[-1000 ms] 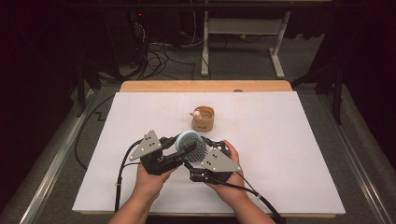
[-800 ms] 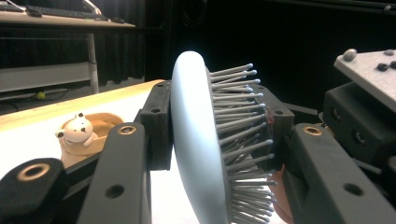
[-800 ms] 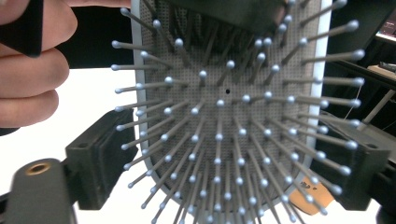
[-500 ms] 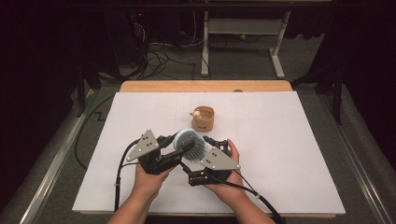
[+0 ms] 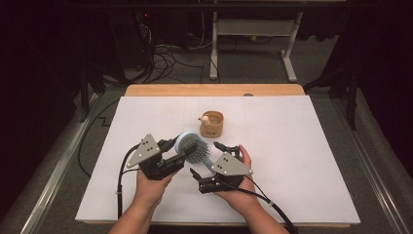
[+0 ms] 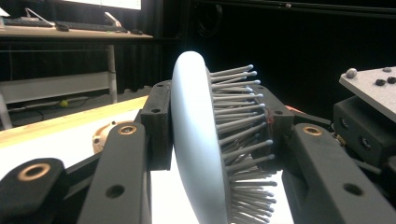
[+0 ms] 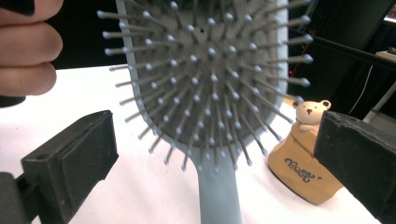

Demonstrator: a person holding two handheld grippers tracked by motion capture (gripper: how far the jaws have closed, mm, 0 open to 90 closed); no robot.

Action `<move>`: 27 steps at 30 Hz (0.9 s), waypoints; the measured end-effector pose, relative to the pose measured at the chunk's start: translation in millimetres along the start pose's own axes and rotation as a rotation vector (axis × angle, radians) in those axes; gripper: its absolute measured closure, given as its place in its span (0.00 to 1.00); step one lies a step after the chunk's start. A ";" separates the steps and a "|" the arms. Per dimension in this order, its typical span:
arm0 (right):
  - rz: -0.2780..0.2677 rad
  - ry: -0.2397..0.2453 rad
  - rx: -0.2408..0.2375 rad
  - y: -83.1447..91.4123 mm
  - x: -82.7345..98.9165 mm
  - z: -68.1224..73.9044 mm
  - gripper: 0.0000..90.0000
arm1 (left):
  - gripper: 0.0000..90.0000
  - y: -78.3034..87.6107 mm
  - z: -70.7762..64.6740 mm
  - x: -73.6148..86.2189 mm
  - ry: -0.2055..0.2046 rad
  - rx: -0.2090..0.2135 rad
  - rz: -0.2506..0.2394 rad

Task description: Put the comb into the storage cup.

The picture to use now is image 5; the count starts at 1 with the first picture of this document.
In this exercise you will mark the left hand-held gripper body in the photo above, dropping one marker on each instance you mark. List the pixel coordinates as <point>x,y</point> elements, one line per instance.
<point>144,152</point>

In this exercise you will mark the light blue hairbrush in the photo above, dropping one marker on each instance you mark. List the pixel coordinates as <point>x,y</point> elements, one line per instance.
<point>195,144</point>

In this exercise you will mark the black tripod stand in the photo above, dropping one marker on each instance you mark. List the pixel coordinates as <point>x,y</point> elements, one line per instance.
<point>352,97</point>
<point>85,91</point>

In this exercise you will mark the person's right hand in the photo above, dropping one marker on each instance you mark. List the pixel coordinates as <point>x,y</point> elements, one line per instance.
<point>242,196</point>

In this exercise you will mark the small white figurine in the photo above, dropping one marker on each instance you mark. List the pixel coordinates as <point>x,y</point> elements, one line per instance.
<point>204,119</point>

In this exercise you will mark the small yellow ball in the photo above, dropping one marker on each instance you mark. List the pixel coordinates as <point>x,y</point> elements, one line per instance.
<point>253,38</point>

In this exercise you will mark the person's left hand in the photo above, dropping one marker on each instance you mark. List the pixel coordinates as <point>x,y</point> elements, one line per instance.
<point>151,191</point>

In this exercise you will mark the white metal stand frame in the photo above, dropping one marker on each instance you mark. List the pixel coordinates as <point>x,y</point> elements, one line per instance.
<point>253,27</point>

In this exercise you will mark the aluminium floor rail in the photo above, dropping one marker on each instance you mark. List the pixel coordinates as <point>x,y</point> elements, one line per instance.
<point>367,156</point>
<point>58,169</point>

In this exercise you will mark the white table board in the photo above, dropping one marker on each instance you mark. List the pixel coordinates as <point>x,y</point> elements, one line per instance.
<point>292,146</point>

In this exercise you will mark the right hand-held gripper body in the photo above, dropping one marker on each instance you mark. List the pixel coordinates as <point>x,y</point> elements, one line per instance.
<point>229,165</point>

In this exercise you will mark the wooden table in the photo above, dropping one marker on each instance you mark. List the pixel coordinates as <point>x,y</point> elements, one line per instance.
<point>211,90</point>

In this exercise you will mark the dark computer tower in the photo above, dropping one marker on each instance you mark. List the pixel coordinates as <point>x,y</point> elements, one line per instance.
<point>130,39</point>

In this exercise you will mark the round wooden cup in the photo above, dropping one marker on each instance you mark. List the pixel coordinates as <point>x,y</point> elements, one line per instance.
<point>212,130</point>

